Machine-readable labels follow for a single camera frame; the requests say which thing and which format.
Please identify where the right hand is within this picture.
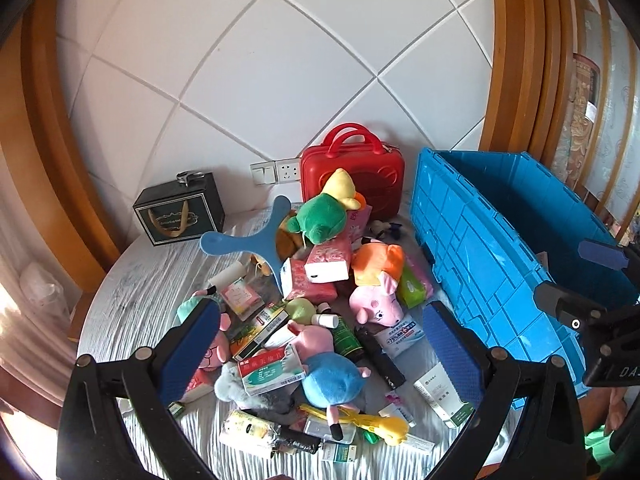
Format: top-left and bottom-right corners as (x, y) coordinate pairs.
(604, 388), (628, 436)

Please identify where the blue plastic storage crate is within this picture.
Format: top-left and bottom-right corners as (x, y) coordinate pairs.
(410, 148), (639, 396)

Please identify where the small pink pig plush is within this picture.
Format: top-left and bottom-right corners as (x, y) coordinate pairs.
(177, 290), (231, 372)

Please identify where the red green medicine box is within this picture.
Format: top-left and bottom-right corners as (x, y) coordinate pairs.
(238, 344), (306, 396)

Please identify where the grey plush toy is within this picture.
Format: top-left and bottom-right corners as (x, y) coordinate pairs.
(214, 362), (297, 414)

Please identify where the green tissue packet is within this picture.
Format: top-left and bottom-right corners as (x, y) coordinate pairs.
(396, 263), (433, 309)

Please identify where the wooden chair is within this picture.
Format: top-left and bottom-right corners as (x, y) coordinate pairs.
(551, 0), (639, 245)

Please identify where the pink pig plush red dress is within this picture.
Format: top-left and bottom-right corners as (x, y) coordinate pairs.
(349, 281), (404, 327)

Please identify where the orange plush toy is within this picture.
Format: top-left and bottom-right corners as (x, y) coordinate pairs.
(352, 242), (405, 286)

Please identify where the blue pig plush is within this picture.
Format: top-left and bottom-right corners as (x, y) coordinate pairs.
(302, 352), (371, 441)

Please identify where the black gift box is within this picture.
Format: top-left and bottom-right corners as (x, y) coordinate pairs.
(132, 170), (226, 246)

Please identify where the blue plastic boomerang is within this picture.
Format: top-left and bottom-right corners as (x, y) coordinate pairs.
(200, 195), (291, 292)

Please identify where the red plastic suitcase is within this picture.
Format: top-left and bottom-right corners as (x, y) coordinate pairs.
(300, 122), (405, 220)

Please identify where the pink tissue packet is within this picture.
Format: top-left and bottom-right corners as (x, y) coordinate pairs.
(304, 236), (352, 284)

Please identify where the green yellow plush toy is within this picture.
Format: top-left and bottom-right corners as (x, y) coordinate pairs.
(285, 168), (367, 245)

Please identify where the white light switch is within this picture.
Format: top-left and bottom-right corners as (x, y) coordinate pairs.
(250, 160), (277, 185)

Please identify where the white wall socket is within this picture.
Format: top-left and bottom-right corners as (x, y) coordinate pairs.
(274, 158), (300, 183)

